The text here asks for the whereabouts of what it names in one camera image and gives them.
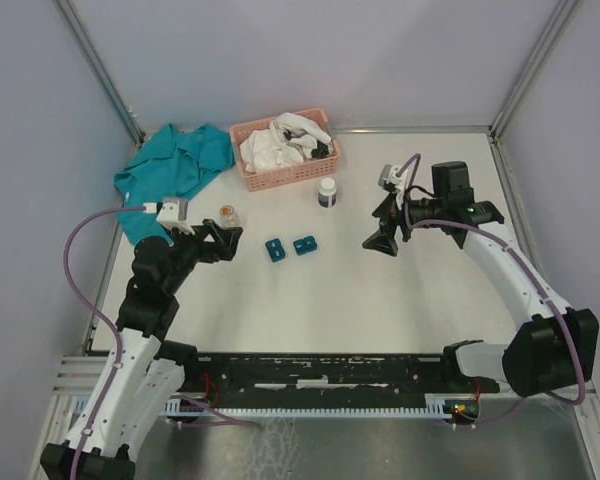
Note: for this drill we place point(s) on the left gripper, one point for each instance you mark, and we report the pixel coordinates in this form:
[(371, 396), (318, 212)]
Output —
[(212, 250)]

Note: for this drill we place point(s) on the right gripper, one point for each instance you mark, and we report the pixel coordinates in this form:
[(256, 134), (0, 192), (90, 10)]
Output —
[(382, 240)]

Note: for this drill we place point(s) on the clear vitamin pill bottle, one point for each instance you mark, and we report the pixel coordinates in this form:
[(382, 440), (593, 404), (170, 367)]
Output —
[(229, 217)]

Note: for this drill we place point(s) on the teal pill box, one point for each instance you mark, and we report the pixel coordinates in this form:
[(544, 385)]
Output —
[(275, 250), (305, 245)]

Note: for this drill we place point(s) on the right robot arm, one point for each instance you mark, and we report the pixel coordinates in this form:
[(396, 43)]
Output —
[(554, 344)]

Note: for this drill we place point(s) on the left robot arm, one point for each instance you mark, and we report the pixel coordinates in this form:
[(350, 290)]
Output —
[(143, 369)]

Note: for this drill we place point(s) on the white cap pill bottle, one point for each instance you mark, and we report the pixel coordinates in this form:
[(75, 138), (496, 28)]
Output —
[(327, 192)]

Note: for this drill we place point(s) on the teal shirt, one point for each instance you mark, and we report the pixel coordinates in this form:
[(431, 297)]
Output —
[(174, 163)]

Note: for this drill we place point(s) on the black item in basket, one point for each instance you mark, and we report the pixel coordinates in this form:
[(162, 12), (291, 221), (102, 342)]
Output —
[(320, 151)]

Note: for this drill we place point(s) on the white cloth in basket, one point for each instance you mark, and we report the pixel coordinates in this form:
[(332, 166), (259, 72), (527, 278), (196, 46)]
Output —
[(281, 144)]

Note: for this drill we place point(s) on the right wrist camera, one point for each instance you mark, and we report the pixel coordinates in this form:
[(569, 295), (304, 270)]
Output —
[(394, 179)]

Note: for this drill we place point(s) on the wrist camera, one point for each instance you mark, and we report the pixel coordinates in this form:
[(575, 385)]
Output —
[(394, 179), (173, 215)]

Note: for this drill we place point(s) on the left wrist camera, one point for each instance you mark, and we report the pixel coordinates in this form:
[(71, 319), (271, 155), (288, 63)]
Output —
[(173, 215)]

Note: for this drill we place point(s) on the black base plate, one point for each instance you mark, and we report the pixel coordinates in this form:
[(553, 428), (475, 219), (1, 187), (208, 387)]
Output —
[(312, 379)]

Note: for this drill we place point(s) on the white cable duct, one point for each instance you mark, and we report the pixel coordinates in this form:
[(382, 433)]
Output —
[(427, 408)]

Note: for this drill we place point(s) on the aluminium frame post right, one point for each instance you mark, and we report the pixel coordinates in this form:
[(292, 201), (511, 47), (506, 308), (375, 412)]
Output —
[(545, 45)]

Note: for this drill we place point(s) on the aluminium frame post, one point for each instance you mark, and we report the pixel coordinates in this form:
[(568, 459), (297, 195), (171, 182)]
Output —
[(69, 15), (545, 45)]

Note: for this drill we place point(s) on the aluminium frame post left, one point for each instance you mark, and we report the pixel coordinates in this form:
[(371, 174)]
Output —
[(69, 15)]

